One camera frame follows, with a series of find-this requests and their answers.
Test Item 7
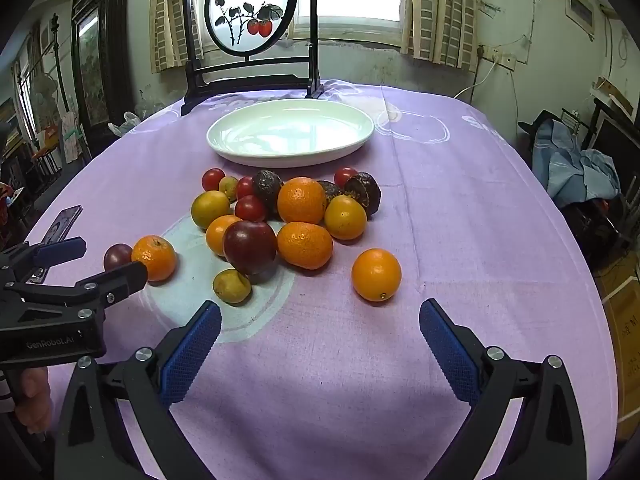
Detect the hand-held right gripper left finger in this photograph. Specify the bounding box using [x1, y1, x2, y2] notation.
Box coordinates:
[52, 301, 223, 480]

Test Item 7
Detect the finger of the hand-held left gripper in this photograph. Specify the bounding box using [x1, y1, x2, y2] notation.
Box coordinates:
[0, 237, 87, 286]
[5, 261, 149, 311]

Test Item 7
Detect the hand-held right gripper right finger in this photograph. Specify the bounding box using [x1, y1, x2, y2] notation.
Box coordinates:
[419, 298, 587, 480]

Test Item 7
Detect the small dark red plum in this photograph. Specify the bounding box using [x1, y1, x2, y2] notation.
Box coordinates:
[103, 243, 134, 272]

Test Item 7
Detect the orange tangerine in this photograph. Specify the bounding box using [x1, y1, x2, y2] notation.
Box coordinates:
[277, 177, 327, 225]
[131, 235, 178, 283]
[276, 221, 334, 271]

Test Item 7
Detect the small green kiwi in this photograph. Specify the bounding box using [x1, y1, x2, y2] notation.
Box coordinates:
[212, 268, 252, 305]

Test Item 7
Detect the small smooth orange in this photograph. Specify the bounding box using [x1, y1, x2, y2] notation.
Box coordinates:
[351, 248, 403, 303]
[205, 215, 243, 257]

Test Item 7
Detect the large dark red plum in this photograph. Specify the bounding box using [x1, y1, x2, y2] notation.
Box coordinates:
[223, 220, 278, 276]

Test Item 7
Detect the yellow-orange tomato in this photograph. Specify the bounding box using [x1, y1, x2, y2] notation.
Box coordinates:
[324, 195, 367, 241]

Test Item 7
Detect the white oval plate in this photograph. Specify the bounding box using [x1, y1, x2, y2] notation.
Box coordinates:
[206, 98, 376, 168]

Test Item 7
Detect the person's left hand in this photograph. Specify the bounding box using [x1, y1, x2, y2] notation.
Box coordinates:
[15, 366, 53, 433]

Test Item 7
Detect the smartphone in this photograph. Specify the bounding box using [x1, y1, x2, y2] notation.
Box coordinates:
[32, 204, 83, 281]

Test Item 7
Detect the purple printed tablecloth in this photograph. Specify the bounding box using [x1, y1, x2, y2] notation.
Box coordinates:
[22, 79, 618, 480]

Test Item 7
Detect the white plastic bag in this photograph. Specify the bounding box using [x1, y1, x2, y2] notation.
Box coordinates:
[107, 111, 142, 137]

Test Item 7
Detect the standing fan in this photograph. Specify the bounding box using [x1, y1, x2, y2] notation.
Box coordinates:
[30, 72, 61, 131]

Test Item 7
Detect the dark wrinkled passion fruit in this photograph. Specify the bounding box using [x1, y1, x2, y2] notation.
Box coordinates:
[344, 172, 382, 221]
[251, 170, 285, 216]
[316, 180, 343, 208]

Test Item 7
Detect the cardboard box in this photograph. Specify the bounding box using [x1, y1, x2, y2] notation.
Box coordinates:
[600, 270, 640, 441]

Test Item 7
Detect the dark wooden cabinet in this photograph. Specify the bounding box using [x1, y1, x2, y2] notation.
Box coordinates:
[70, 0, 133, 133]

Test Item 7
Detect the blue crumpled cloth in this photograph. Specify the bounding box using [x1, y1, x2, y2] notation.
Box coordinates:
[531, 120, 621, 208]

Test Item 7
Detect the black hat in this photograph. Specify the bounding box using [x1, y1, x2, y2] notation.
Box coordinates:
[517, 110, 566, 136]

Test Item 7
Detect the round painted screen black stand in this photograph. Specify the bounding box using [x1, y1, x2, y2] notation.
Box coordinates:
[181, 0, 326, 117]

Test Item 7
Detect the checked beige curtain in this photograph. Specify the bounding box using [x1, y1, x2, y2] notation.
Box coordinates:
[150, 0, 203, 73]
[407, 0, 478, 73]

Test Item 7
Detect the black monitor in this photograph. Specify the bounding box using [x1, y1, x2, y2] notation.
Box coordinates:
[590, 110, 640, 166]

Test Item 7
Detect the white power cable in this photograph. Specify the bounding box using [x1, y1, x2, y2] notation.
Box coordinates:
[452, 62, 496, 100]

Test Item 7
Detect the white wall outlet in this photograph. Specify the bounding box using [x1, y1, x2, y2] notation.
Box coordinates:
[477, 45, 517, 71]

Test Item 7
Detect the white wall box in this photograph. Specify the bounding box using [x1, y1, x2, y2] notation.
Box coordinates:
[565, 0, 596, 41]

